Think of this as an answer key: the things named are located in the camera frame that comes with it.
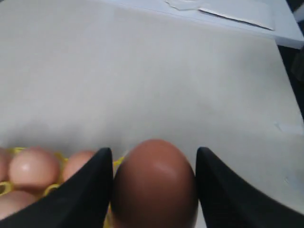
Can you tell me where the brown egg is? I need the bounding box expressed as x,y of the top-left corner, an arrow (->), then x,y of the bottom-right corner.
111,139 -> 198,228
0,190 -> 37,220
62,150 -> 95,182
0,148 -> 12,182
8,147 -> 60,191

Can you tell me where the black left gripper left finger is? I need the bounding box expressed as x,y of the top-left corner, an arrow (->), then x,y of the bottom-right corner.
0,147 -> 114,228

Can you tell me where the white paper sheet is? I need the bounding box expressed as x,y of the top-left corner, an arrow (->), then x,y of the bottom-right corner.
166,0 -> 275,31

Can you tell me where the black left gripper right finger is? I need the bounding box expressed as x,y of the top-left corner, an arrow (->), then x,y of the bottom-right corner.
196,147 -> 304,228

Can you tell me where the yellow plastic egg tray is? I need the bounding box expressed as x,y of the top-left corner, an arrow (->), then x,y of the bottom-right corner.
0,147 -> 125,228

